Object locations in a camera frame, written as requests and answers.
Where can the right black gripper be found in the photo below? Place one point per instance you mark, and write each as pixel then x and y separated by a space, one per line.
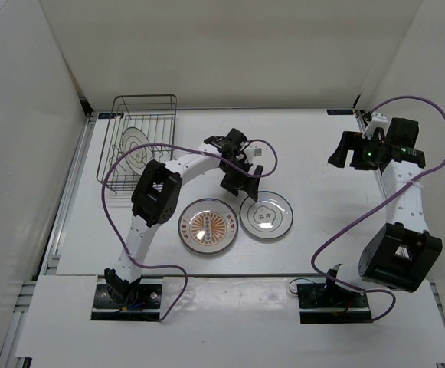
pixel 351 141

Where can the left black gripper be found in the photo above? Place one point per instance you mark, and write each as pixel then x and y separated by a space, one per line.
pixel 240 183

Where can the white plate black lettering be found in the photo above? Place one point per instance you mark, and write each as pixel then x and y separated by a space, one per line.
pixel 268 218

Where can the orange sunburst pattern plate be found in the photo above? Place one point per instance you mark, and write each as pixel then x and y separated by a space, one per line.
pixel 208 227

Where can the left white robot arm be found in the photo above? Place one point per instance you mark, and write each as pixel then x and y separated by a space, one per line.
pixel 156 194

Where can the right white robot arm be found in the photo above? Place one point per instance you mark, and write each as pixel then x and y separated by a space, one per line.
pixel 347 276

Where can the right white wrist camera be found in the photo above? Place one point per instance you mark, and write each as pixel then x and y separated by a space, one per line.
pixel 372 122

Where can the grey wire dish rack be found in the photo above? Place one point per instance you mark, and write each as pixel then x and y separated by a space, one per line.
pixel 155 116

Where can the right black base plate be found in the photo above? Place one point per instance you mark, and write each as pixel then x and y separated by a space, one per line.
pixel 321 304

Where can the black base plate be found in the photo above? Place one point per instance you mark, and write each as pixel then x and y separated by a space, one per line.
pixel 321 304
pixel 143 306

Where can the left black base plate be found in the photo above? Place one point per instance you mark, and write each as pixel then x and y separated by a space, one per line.
pixel 143 306

